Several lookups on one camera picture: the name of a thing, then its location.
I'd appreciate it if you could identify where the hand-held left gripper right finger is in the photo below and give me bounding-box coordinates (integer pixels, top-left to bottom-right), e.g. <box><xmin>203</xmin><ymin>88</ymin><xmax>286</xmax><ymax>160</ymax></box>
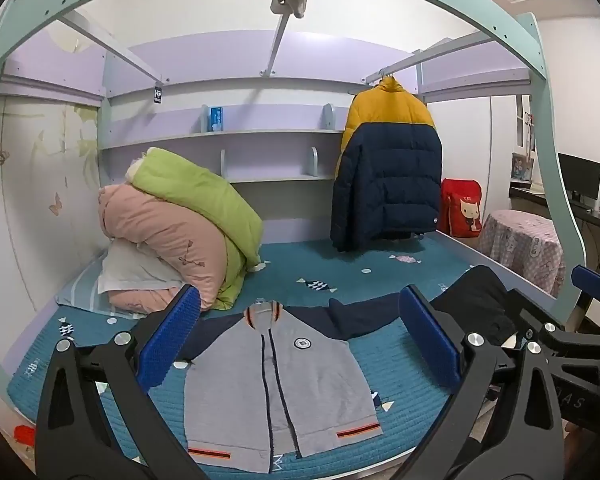
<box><xmin>395</xmin><ymin>284</ymin><xmax>567</xmax><ymax>480</ymax></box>

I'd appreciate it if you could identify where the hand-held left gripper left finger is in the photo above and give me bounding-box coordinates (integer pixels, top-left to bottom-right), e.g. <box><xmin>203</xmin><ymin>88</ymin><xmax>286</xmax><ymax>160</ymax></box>
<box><xmin>34</xmin><ymin>284</ymin><xmax>202</xmax><ymax>480</ymax></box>

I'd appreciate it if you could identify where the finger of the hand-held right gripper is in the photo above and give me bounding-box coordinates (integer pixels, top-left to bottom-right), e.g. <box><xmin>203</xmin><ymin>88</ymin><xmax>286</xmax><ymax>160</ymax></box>
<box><xmin>571</xmin><ymin>264</ymin><xmax>600</xmax><ymax>311</ymax></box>
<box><xmin>505</xmin><ymin>287</ymin><xmax>600</xmax><ymax>361</ymax></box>

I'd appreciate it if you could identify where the grey navy zip jacket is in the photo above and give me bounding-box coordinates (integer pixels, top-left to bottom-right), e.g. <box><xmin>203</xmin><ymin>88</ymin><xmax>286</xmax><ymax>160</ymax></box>
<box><xmin>177</xmin><ymin>265</ymin><xmax>521</xmax><ymax>475</ymax></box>

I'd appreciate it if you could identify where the white pillow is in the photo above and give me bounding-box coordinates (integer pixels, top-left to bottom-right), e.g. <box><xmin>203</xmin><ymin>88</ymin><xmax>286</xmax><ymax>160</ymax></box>
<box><xmin>97</xmin><ymin>240</ymin><xmax>181</xmax><ymax>296</ymax></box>

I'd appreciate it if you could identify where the pink patterned tablecloth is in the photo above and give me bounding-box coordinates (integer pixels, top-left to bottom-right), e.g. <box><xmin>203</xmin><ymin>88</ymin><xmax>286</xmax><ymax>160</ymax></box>
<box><xmin>477</xmin><ymin>210</ymin><xmax>566</xmax><ymax>297</ymax></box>

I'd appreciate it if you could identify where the pink quilt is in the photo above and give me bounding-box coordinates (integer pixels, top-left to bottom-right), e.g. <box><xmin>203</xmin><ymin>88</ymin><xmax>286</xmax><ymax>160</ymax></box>
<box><xmin>98</xmin><ymin>184</ymin><xmax>229</xmax><ymax>313</ymax></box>

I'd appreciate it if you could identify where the striped pale blue pillow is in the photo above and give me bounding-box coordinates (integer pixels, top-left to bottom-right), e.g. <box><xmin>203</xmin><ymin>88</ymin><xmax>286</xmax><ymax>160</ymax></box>
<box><xmin>55</xmin><ymin>255</ymin><xmax>146</xmax><ymax>318</ymax></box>

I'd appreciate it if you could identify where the black computer monitor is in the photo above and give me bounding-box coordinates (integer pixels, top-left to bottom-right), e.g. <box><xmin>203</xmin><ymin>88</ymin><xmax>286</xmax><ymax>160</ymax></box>
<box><xmin>557</xmin><ymin>152</ymin><xmax>600</xmax><ymax>206</ymax></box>

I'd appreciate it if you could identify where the teal quilted bed mat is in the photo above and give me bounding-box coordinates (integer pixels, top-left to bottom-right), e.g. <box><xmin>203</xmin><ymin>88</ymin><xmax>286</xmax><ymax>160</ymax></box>
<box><xmin>7</xmin><ymin>237</ymin><xmax>571</xmax><ymax>480</ymax></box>

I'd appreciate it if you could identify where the red cartoon bag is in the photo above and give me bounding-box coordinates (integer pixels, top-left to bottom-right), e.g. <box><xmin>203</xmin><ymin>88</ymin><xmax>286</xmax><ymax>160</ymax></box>
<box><xmin>440</xmin><ymin>178</ymin><xmax>483</xmax><ymax>238</ymax></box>

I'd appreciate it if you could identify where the green quilt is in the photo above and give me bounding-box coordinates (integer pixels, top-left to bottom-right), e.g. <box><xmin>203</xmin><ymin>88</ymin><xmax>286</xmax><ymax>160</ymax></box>
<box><xmin>125</xmin><ymin>147</ymin><xmax>263</xmax><ymax>311</ymax></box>

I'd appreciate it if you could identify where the yellow navy puffer jacket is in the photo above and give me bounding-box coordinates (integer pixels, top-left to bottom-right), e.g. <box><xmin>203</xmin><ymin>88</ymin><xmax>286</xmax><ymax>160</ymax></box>
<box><xmin>330</xmin><ymin>76</ymin><xmax>443</xmax><ymax>253</ymax></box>

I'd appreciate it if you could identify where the photo frame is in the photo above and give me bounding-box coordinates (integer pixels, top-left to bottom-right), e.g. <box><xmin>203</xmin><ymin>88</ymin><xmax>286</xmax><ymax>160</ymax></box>
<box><xmin>512</xmin><ymin>152</ymin><xmax>533</xmax><ymax>181</ymax></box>

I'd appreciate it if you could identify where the pale teal bunk bed frame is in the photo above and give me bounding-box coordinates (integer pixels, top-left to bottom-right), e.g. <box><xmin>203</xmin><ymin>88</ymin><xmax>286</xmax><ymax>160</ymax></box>
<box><xmin>0</xmin><ymin>0</ymin><xmax>588</xmax><ymax>411</ymax></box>

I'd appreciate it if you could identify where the lilac wall shelf unit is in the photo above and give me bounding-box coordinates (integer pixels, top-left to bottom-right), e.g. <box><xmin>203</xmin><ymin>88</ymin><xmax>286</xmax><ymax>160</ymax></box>
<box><xmin>97</xmin><ymin>30</ymin><xmax>421</xmax><ymax>183</ymax></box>

